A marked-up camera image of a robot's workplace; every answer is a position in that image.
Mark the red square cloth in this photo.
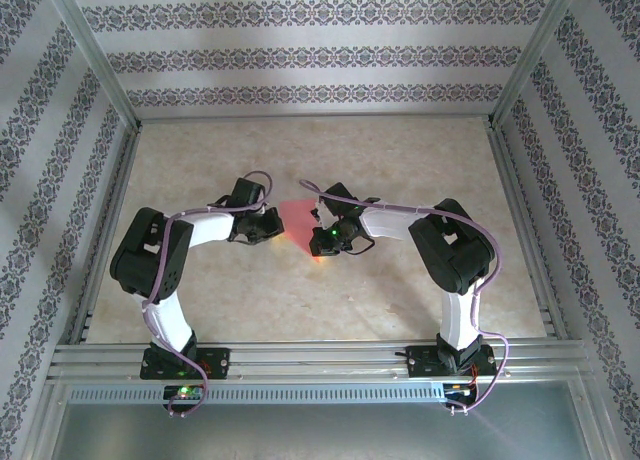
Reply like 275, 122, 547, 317
278, 197, 326, 264

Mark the grey metal sheet panel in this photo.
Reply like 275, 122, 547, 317
29, 379, 614, 460

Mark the controller board with green light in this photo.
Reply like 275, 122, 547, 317
163, 384, 206, 402

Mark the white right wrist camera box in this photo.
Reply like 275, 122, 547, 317
310, 198, 332, 227

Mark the thin aluminium wall rail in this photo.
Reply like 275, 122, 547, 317
135, 110, 496, 126

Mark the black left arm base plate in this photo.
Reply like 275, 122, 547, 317
139, 347, 232, 381

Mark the aluminium table side rail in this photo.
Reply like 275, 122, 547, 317
69, 124, 142, 346
485, 122, 569, 341

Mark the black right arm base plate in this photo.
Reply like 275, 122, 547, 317
405, 344, 499, 380

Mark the grey slotted cable duct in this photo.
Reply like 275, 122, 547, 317
67, 383, 446, 406

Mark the aluminium frame post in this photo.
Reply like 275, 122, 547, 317
491, 0, 586, 129
42, 0, 140, 129

